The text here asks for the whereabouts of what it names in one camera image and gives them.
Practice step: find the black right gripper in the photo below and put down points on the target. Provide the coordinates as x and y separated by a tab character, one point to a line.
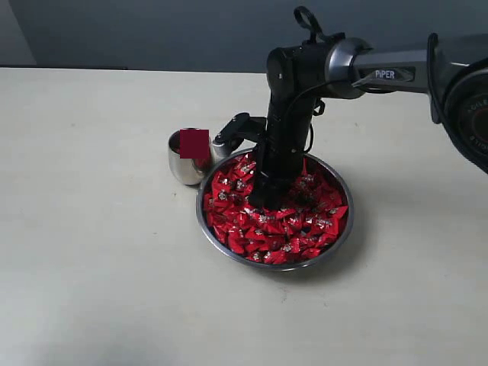
279	156

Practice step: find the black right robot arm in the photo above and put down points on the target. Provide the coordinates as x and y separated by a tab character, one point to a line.
452	72

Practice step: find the pile of red candies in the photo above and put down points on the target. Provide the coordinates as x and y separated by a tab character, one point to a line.
274	228

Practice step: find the stainless steel cup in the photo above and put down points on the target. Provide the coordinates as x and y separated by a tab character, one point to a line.
189	155

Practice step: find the steel bowl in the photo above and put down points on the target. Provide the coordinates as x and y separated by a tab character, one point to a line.
274	213

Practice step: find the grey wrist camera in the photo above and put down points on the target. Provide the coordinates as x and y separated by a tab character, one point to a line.
241	127

